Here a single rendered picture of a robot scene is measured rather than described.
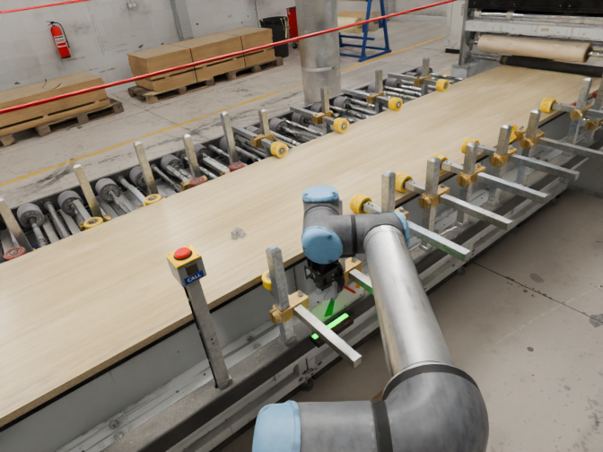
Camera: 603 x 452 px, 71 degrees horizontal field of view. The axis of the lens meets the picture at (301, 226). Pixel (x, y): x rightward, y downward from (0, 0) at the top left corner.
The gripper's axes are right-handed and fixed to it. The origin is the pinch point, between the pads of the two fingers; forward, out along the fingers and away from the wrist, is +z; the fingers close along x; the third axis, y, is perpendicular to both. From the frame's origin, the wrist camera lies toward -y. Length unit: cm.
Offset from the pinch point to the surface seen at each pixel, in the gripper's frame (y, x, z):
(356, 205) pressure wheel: -43, -33, 2
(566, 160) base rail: -184, -9, 27
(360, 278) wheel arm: -19.8, -8.8, 11.1
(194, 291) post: 34.6, -16.0, -14.1
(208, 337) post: 34.8, -16.0, 4.0
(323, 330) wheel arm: 4.8, -0.6, 11.9
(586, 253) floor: -209, 8, 97
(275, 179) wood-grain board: -40, -86, 7
